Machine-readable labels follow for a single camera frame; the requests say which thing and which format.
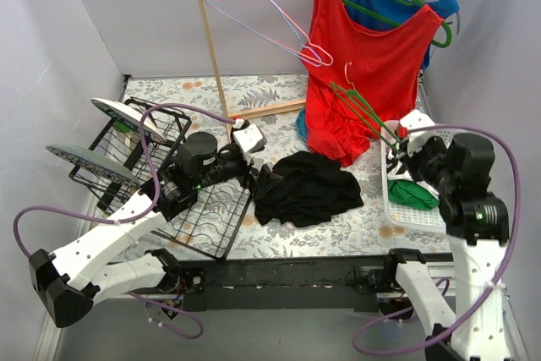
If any green garment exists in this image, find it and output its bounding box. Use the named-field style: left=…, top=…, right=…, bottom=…
left=387, top=179, right=439, bottom=211

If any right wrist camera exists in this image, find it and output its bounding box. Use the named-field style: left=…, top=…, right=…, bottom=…
left=397, top=109, right=435, bottom=156

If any teal dish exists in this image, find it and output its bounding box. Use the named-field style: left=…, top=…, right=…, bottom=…
left=295, top=109, right=308, bottom=144

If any red tank top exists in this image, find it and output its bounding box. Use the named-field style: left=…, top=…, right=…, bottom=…
left=305, top=0, right=443, bottom=167

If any white green rimmed plate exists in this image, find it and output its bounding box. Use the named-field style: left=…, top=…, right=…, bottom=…
left=90, top=98, right=167, bottom=143

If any black wire dish rack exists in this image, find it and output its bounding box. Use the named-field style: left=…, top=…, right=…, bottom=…
left=69, top=97, right=250, bottom=260

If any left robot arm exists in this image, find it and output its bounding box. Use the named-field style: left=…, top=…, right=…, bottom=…
left=29, top=125, right=266, bottom=328

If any purple cable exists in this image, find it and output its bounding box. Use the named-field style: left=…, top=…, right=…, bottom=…
left=352, top=124, right=522, bottom=356
left=12, top=103, right=244, bottom=340

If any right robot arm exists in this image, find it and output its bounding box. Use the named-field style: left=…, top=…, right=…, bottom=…
left=382, top=131, right=511, bottom=360

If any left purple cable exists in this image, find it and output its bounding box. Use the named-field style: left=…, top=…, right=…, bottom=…
left=12, top=103, right=244, bottom=340

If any grey patterned plate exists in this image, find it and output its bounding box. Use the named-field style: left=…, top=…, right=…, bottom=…
left=46, top=144, right=140, bottom=188

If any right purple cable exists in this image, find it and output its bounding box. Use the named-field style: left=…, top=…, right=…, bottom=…
left=352, top=124, right=522, bottom=356

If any black tank top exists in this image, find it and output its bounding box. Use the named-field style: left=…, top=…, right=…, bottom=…
left=252, top=151, right=364, bottom=228

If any blue wire hanger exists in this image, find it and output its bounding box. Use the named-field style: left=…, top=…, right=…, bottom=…
left=193, top=0, right=325, bottom=68

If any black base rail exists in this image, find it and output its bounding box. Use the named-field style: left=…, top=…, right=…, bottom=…
left=182, top=254, right=406, bottom=312

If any black white striped garment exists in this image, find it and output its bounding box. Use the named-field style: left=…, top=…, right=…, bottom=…
left=385, top=150, right=412, bottom=181

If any pink wire hanger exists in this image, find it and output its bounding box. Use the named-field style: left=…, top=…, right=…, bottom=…
left=202, top=0, right=334, bottom=68

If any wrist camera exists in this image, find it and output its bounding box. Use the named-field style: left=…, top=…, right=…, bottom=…
left=232, top=118, right=267, bottom=165
left=397, top=109, right=435, bottom=156

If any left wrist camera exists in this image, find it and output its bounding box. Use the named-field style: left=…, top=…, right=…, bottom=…
left=232, top=118, right=267, bottom=165

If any white plastic basket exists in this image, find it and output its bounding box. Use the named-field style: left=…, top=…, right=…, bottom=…
left=380, top=140, right=445, bottom=234

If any wooden clothes rack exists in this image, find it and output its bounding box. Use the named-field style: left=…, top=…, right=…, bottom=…
left=187, top=0, right=447, bottom=142

